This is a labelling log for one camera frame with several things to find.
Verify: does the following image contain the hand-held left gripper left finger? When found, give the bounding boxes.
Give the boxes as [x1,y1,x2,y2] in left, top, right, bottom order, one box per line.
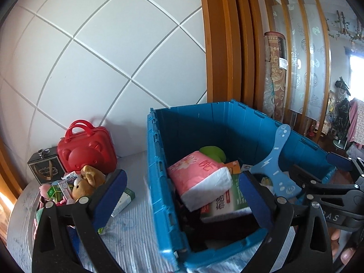
[32,168,128,273]

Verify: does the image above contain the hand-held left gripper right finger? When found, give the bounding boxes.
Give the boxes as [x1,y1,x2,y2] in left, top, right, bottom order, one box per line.
[238,173,334,273]

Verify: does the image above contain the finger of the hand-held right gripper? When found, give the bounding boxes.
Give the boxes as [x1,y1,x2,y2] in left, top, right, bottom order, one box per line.
[288,163,360,204]
[326,152,364,177]

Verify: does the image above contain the orange box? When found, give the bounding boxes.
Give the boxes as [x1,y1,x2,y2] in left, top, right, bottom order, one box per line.
[225,161,242,175]

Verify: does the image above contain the blue plastic hanger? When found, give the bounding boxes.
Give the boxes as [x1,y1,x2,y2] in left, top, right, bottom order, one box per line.
[250,124,303,200]

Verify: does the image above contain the blue plastic crate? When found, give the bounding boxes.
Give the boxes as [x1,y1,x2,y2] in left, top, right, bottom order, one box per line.
[146,99,337,269]

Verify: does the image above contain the lime green soft toy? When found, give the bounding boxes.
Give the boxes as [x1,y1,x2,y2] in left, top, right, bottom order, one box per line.
[199,146,227,164]

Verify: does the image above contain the pink tissue pack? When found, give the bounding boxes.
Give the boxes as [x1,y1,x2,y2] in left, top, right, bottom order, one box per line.
[166,151,233,212]

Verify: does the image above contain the person's right hand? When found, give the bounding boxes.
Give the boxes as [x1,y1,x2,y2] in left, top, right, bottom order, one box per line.
[330,227,359,265]

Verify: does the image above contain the white green box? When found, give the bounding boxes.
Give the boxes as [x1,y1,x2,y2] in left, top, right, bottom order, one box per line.
[111,187,135,218]

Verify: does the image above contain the brown teddy bear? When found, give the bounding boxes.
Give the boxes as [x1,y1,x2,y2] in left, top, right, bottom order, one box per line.
[72,165,107,201]

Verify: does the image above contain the white foil packet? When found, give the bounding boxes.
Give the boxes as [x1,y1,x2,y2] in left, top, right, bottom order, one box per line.
[61,171,83,182]

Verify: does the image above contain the white box with blue circle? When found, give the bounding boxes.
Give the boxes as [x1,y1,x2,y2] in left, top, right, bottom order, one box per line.
[58,180,76,204]

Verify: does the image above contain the hanging clothes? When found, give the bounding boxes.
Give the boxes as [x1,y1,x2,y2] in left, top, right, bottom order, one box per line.
[327,77,364,151]

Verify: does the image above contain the red bear suitcase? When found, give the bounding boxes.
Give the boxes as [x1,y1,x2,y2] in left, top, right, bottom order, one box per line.
[57,119,118,174]

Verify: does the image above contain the small green box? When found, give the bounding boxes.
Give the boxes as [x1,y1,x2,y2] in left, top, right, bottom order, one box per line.
[45,185,64,202]

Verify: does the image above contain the pink plush toy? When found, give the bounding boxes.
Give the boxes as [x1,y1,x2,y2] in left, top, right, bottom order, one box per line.
[38,183,67,208]

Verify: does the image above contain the dark tin box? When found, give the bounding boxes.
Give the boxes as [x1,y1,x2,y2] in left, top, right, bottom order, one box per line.
[28,145,61,185]

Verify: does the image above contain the bright window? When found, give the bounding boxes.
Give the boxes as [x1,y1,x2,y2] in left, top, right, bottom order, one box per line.
[345,45,364,100]

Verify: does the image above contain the wooden slat glass partition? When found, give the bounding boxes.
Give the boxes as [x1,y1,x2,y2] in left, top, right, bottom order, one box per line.
[259,0,332,120]

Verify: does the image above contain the rolled patterned carpet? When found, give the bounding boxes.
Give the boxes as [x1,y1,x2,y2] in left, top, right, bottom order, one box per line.
[263,31,288,120]

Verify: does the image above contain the hanging vine decoration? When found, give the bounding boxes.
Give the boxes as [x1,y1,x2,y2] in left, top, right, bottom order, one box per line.
[324,10,364,46]

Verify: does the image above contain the wooden door frame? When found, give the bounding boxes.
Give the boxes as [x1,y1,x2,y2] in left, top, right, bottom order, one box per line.
[198,0,273,120]
[0,136,25,200]

